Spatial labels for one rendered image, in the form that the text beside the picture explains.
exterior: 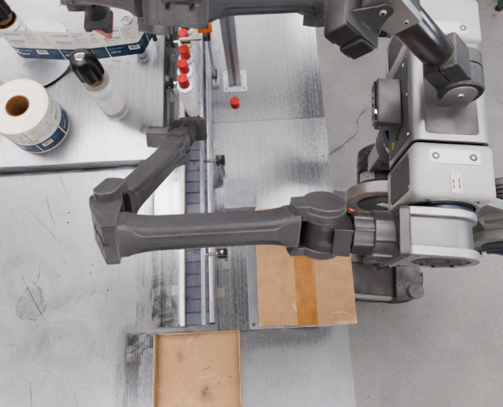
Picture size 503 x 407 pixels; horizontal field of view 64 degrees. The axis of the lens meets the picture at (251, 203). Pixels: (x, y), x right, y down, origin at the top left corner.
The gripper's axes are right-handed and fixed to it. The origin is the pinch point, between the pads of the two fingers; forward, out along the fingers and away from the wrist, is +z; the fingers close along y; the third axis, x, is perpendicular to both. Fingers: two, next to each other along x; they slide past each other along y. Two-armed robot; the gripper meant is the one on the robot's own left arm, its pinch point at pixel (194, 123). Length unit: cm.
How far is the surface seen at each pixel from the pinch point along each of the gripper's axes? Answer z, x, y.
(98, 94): 1.2, -10.3, 29.4
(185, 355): -35, 63, 4
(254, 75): 31.5, -9.2, -18.9
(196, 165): 2.1, 15.0, 1.3
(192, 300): -28, 48, 2
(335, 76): 130, 7, -64
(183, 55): 7.0, -19.8, 2.1
